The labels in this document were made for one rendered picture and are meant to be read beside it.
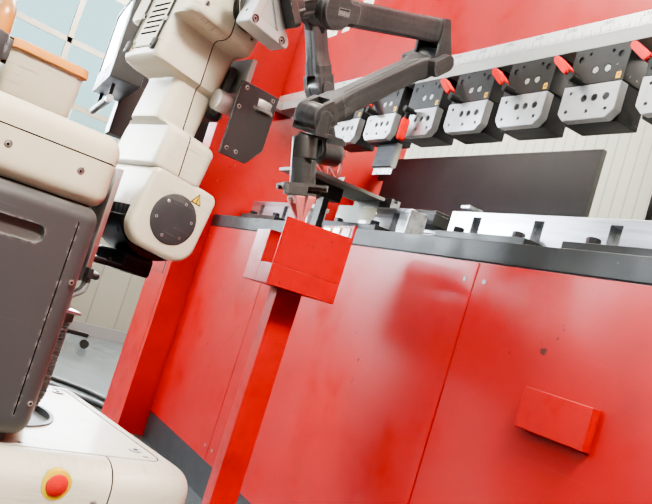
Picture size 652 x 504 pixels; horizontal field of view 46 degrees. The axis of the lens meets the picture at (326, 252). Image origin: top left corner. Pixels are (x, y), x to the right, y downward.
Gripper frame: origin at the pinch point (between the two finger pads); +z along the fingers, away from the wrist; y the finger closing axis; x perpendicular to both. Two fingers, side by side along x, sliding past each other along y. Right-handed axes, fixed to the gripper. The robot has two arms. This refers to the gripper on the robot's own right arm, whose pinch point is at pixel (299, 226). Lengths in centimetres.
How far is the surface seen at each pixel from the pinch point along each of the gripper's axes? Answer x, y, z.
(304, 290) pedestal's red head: -4.4, 0.7, 13.9
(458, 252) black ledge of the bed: -18.5, 29.4, 3.5
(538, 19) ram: -8, 53, -53
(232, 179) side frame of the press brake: 129, 16, -21
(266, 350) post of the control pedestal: 2.9, -4.6, 27.9
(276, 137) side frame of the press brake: 131, 33, -40
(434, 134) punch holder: 23, 44, -29
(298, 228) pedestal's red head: -4.6, -1.7, 0.7
